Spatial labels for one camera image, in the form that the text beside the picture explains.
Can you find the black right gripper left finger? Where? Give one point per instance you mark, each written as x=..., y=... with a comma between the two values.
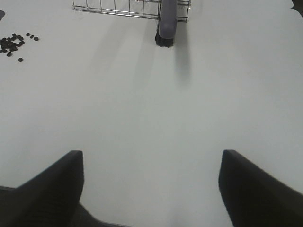
x=50, y=199

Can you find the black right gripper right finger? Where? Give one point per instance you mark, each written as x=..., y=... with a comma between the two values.
x=254, y=198

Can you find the purple hand brush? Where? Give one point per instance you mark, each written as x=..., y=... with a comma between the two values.
x=167, y=24

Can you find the pile of coffee beans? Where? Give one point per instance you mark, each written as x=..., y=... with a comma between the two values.
x=9, y=45

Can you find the chrome wire rack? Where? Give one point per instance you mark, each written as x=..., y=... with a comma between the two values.
x=149, y=9

